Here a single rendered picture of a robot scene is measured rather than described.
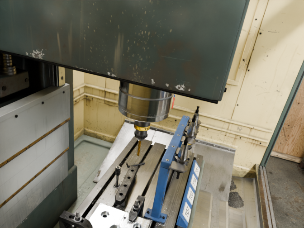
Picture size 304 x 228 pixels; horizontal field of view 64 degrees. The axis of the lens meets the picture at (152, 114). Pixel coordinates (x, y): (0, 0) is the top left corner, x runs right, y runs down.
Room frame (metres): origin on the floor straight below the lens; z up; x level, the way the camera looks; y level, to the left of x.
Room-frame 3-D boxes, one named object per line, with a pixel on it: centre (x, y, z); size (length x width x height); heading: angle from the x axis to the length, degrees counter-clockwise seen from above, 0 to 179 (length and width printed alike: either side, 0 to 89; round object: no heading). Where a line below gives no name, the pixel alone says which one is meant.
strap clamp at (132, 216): (0.74, 0.01, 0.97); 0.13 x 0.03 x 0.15; 166
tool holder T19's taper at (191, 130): (1.05, -0.21, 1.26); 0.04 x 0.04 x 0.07
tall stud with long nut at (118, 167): (0.96, 0.13, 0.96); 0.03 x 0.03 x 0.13
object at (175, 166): (0.78, -0.14, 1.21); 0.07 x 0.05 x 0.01; 76
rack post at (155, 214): (0.80, -0.09, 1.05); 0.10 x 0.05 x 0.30; 76
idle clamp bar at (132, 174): (0.93, 0.07, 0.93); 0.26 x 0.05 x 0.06; 171
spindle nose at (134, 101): (0.66, 0.03, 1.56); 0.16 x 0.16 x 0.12
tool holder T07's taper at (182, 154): (0.84, -0.15, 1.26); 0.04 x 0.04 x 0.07
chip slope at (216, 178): (1.29, -0.14, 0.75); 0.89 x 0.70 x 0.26; 76
